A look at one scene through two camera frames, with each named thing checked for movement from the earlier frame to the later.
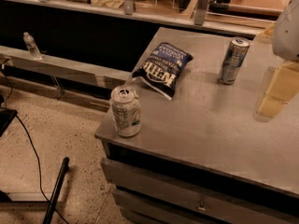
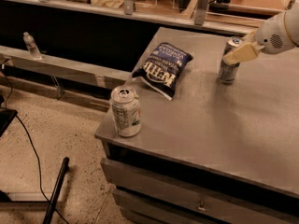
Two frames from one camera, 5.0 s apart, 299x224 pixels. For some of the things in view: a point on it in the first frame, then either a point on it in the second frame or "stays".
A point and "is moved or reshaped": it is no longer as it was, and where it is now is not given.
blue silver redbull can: x=233 y=60 is moved or reshaped
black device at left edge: x=7 y=116 stays
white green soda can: x=126 y=109 stays
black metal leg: x=55 y=195 stays
